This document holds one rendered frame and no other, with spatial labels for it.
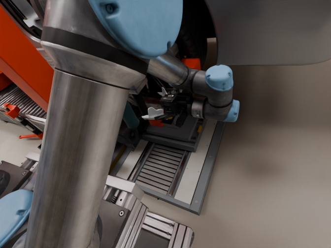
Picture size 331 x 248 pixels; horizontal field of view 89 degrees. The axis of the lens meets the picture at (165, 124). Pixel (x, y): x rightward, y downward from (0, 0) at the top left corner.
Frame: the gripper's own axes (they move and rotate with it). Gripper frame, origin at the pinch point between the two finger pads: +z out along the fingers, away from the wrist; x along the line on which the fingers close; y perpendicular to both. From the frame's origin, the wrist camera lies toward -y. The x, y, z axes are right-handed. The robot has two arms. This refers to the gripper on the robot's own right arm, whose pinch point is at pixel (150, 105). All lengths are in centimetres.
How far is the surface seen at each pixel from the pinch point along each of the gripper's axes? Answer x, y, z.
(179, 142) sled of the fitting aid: -25, -68, 11
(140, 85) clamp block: -1.8, 9.3, 2.3
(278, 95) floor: -109, -83, -58
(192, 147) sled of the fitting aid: -22, -67, -2
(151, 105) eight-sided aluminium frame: -20.5, -22.0, 18.2
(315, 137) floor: -64, -83, -84
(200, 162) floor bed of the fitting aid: -15, -75, -9
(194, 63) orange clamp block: -23.3, 5.4, -13.1
